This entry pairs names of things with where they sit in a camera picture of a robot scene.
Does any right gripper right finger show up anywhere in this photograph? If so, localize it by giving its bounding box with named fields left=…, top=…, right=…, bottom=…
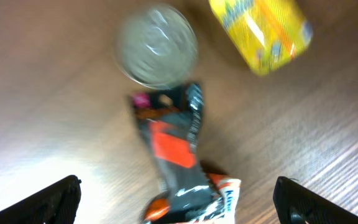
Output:
left=273, top=176, right=358, bottom=224

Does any red snack packet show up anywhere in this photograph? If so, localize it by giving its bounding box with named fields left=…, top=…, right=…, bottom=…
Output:
left=209, top=174, right=241, bottom=224

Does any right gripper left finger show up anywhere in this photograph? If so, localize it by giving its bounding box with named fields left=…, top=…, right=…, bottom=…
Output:
left=0, top=175, right=81, bottom=224

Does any yellow plastic jar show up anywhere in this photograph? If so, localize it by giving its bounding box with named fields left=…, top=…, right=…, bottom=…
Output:
left=209, top=0, right=313, bottom=76

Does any silver tin can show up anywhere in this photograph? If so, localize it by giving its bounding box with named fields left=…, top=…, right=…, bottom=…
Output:
left=113, top=3, right=198, bottom=90

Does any black hex wrench packet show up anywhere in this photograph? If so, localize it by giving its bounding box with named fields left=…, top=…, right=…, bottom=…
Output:
left=129, top=83, right=224, bottom=223

